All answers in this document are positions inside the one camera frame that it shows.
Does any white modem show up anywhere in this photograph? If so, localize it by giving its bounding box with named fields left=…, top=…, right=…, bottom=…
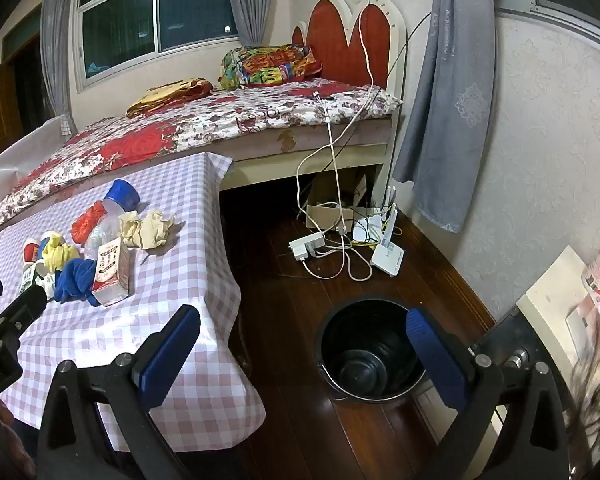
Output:
left=352, top=215, right=383, bottom=246

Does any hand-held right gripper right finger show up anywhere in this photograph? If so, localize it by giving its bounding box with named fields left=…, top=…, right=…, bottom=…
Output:
left=405, top=307, right=593, bottom=480

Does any dark glossy cabinet panel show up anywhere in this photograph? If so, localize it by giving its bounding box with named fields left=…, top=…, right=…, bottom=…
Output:
left=472, top=310, right=576, bottom=376

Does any yellow cloth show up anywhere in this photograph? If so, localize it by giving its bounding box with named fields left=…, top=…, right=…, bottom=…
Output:
left=40, top=235, right=81, bottom=273

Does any cream cloth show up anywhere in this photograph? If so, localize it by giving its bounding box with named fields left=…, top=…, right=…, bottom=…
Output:
left=119, top=209, right=176, bottom=251

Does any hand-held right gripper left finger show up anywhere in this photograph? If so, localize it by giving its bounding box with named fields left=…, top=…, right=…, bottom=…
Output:
left=36, top=304, right=202, bottom=480

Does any white cloth cover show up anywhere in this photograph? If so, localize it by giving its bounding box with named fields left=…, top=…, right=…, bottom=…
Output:
left=0, top=115, right=76, bottom=198

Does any black trash bin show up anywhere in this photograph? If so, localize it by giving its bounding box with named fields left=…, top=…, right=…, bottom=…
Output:
left=314, top=297, right=428, bottom=403

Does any white power strip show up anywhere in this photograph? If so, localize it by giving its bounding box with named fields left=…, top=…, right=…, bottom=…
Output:
left=288, top=231, right=327, bottom=262

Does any colourful patterned pillow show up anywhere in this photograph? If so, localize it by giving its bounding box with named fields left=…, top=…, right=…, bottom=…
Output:
left=219, top=45, right=323, bottom=92

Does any cream bed frame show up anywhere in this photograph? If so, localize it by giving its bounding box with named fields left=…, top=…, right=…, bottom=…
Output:
left=219, top=137, right=406, bottom=196

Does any black cable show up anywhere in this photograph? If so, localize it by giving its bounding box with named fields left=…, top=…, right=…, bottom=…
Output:
left=297, top=10, right=435, bottom=216

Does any brown wooden door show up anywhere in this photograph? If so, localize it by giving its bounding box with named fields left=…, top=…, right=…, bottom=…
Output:
left=0, top=30, right=46, bottom=161

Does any pink checkered tablecloth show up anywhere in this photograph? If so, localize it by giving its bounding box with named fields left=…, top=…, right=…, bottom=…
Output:
left=0, top=152, right=267, bottom=453

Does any grey patterned curtain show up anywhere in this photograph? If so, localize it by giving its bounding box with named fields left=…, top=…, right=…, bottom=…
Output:
left=40, top=0, right=81, bottom=133
left=225, top=0, right=281, bottom=48
left=392, top=0, right=496, bottom=233

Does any cream cabinet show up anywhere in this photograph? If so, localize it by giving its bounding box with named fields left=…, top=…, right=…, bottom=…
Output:
left=517, top=245, right=600, bottom=361

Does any white router with antennas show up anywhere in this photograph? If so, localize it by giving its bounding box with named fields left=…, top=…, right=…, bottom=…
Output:
left=371, top=186, right=406, bottom=277

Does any crumpled clear plastic bag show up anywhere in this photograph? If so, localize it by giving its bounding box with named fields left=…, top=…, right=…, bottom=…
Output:
left=85, top=214, right=123, bottom=256

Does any blue crumpled cloth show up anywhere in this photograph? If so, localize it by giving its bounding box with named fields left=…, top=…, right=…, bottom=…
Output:
left=55, top=257, right=101, bottom=307

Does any red heart headboard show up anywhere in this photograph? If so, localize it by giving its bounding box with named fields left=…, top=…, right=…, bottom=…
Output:
left=291, top=0, right=408, bottom=106

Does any small white bottle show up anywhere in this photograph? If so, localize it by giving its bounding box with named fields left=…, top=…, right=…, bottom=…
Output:
left=19, top=260, right=57, bottom=302

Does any thick white cable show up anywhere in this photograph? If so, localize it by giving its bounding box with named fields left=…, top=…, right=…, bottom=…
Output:
left=296, top=0, right=381, bottom=281

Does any red crumpled packet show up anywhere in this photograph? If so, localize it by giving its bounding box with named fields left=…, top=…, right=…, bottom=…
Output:
left=71, top=201, right=108, bottom=246

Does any white red carton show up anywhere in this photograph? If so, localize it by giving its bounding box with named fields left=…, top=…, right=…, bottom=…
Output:
left=91, top=238, right=131, bottom=307

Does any white charger cable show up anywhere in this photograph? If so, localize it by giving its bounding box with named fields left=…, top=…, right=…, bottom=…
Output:
left=312, top=90, right=376, bottom=283

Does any cardboard box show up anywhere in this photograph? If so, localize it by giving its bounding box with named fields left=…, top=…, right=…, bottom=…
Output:
left=305, top=170, right=376, bottom=231

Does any white frame window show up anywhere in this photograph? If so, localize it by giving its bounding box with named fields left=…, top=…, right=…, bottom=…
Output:
left=75, top=0, right=241, bottom=93

